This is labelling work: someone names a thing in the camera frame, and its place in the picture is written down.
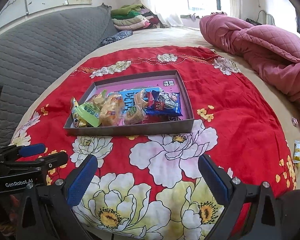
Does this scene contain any yellow bread snack pack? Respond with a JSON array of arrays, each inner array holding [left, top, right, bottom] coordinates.
[[71, 97, 87, 128]]

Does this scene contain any green milk candy pack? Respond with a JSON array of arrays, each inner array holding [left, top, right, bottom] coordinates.
[[77, 90, 107, 127]]

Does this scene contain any rice cracker snack pack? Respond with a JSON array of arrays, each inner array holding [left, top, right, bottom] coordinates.
[[100, 93, 125, 126]]

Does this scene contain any green round cake pack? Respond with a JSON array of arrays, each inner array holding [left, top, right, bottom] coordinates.
[[123, 105, 146, 125]]

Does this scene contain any orange wafer biscuit pack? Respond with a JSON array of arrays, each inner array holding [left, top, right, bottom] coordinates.
[[134, 89, 148, 109]]

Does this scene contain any blue Oreo cookie pack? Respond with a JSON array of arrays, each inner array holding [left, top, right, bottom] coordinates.
[[145, 90, 183, 117]]

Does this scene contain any red wafer snack bar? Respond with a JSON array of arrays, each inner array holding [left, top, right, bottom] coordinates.
[[146, 91, 154, 108]]

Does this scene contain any Snickers chocolate bar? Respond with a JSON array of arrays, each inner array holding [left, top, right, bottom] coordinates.
[[165, 116, 181, 121]]

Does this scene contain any small yellow snack packet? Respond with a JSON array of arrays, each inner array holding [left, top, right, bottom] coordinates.
[[292, 140, 300, 164]]

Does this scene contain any beige bed sheet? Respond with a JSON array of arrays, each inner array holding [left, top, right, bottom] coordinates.
[[9, 26, 300, 190]]

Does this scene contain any red floral cloth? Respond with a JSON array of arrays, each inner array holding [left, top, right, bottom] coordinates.
[[11, 46, 296, 239]]

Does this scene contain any dark patterned pillow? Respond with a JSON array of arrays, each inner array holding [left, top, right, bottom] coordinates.
[[101, 30, 133, 46]]

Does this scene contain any pink quilted blanket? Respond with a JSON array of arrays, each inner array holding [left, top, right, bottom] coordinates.
[[199, 14, 300, 110]]

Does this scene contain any folded clothes stack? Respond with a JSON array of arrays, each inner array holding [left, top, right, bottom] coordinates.
[[110, 4, 168, 31]]

